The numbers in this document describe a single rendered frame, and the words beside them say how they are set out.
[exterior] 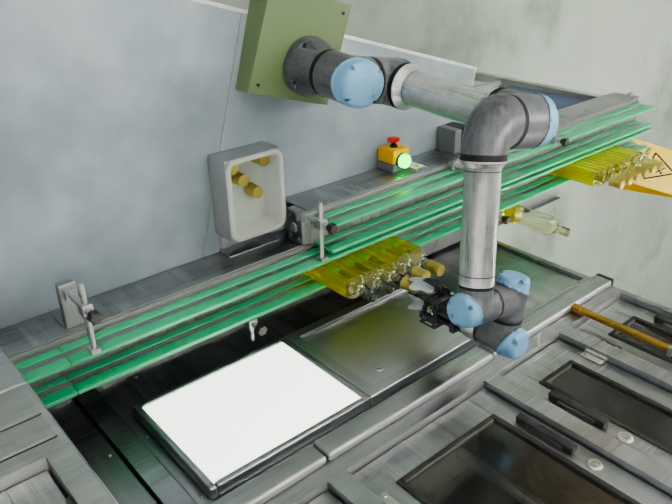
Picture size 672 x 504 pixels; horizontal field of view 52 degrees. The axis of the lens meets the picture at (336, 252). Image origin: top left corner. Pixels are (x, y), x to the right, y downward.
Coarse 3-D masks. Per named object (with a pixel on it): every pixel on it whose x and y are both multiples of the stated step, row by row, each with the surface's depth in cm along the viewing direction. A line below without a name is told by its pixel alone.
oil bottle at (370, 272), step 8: (344, 256) 191; (352, 256) 191; (344, 264) 188; (352, 264) 187; (360, 264) 187; (368, 264) 187; (360, 272) 183; (368, 272) 183; (376, 272) 183; (368, 280) 182; (376, 288) 184
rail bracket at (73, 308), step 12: (60, 288) 150; (72, 288) 150; (84, 288) 143; (60, 300) 151; (72, 300) 148; (84, 300) 143; (72, 312) 154; (84, 312) 144; (96, 312) 141; (60, 324) 156; (72, 324) 155; (96, 348) 149
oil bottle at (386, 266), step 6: (354, 252) 194; (360, 252) 193; (366, 252) 193; (372, 252) 193; (360, 258) 191; (366, 258) 190; (372, 258) 190; (378, 258) 190; (384, 258) 190; (372, 264) 188; (378, 264) 187; (384, 264) 187; (390, 264) 187; (384, 270) 185; (390, 270) 186; (396, 270) 187; (384, 276) 186; (390, 282) 187
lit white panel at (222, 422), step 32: (288, 352) 177; (192, 384) 165; (224, 384) 165; (256, 384) 165; (288, 384) 165; (320, 384) 165; (160, 416) 155; (192, 416) 155; (224, 416) 155; (256, 416) 155; (288, 416) 154; (320, 416) 154; (192, 448) 146; (224, 448) 146; (256, 448) 146
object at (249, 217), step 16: (240, 160) 172; (272, 160) 183; (256, 176) 186; (272, 176) 185; (240, 192) 184; (272, 192) 187; (240, 208) 186; (256, 208) 190; (272, 208) 190; (240, 224) 187; (256, 224) 187; (272, 224) 188; (240, 240) 181
